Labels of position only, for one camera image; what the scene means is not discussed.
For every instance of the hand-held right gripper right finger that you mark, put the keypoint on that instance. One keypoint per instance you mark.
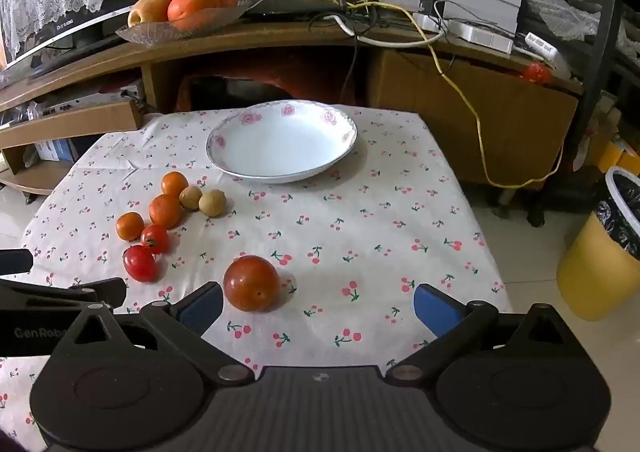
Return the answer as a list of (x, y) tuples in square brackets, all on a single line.
[(435, 308)]

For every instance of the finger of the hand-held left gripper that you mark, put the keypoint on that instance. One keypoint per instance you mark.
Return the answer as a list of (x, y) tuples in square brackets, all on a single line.
[(15, 262), (50, 293)]

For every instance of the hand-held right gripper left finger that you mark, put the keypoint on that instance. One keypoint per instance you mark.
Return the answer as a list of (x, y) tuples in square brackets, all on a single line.
[(202, 306)]

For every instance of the large red tomato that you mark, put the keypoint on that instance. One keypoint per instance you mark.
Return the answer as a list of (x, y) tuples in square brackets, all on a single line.
[(251, 283)]

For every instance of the small red tomato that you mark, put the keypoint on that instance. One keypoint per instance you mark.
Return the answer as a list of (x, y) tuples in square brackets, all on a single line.
[(155, 238), (139, 263)]

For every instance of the small orange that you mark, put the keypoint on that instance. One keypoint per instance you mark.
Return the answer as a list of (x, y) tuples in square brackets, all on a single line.
[(174, 183), (129, 226), (165, 210)]

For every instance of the brown longan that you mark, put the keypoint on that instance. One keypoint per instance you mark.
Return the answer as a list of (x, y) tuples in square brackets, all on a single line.
[(190, 197), (212, 203)]

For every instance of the white floral plate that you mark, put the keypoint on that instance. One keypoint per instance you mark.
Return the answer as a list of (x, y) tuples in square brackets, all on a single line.
[(282, 142)]

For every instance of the cherry print tablecloth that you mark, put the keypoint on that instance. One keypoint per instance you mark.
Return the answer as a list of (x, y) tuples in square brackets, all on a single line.
[(350, 232)]

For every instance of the blue and white box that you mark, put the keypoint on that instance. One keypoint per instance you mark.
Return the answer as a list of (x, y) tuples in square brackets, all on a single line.
[(55, 149)]

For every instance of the yellow trash bin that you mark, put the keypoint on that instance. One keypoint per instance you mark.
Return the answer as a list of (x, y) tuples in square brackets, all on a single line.
[(590, 277)]

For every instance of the white set-top box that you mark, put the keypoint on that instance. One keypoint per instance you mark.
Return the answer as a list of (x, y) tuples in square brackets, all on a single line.
[(80, 104)]

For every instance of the black bin liner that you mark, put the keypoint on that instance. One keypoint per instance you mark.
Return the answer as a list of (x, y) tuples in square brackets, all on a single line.
[(617, 217)]

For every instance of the wooden television stand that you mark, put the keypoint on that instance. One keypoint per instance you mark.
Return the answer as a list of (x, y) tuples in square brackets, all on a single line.
[(500, 112)]

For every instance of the red crumpled plastic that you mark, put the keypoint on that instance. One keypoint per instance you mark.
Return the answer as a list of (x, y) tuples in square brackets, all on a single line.
[(537, 73)]

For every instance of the glass fruit dish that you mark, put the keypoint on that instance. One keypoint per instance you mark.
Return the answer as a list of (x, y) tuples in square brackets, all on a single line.
[(150, 34)]

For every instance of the white box device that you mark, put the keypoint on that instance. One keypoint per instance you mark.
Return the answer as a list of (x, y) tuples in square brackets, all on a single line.
[(482, 34)]

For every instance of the white perforated device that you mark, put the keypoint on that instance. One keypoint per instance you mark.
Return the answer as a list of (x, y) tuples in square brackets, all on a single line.
[(545, 49)]

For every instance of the yellow apple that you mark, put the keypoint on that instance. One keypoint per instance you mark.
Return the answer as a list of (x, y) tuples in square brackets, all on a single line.
[(148, 11)]

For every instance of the white power adapter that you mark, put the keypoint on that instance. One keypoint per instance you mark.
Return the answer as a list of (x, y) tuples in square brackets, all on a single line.
[(427, 22)]

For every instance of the black plug adapter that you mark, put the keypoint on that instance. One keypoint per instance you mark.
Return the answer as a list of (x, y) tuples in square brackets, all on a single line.
[(429, 7)]

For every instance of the large orange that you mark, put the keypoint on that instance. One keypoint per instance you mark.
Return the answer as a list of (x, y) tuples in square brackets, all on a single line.
[(194, 3)]

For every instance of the bubble wrap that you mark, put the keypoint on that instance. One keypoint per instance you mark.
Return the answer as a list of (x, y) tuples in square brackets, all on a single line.
[(565, 12)]

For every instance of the black shelf rack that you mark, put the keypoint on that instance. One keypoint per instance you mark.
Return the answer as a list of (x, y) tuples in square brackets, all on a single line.
[(607, 32)]

